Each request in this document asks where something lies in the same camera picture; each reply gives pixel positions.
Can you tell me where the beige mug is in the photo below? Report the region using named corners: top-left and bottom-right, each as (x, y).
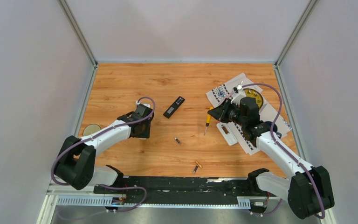
top-left (83, 124), bottom-right (101, 136)

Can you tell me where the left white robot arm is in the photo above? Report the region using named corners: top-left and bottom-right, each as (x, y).
top-left (50, 104), bottom-right (154, 194)

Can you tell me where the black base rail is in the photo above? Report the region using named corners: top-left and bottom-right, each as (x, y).
top-left (93, 176), bottom-right (268, 206)

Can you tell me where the yellow round plate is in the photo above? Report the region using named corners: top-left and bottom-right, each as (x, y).
top-left (243, 88), bottom-right (264, 111)

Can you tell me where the short white remote control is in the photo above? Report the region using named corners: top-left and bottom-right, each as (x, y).
top-left (216, 122), bottom-right (238, 146)

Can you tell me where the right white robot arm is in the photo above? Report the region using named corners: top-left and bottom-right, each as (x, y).
top-left (207, 97), bottom-right (335, 219)

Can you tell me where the patterned white cloth mat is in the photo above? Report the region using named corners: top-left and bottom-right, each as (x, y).
top-left (206, 73), bottom-right (291, 155)

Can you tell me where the yellow handled screwdriver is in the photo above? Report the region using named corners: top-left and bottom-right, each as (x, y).
top-left (204, 112), bottom-right (212, 136)

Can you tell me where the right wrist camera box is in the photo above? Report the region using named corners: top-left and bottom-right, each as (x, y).
top-left (230, 85), bottom-right (246, 105)

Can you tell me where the black remote control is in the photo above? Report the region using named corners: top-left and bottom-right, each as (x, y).
top-left (163, 96), bottom-right (185, 119)

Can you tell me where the dark blue cup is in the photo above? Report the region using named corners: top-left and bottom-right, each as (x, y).
top-left (265, 121), bottom-right (282, 139)

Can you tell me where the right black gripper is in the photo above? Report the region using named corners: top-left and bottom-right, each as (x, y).
top-left (207, 98), bottom-right (246, 127)

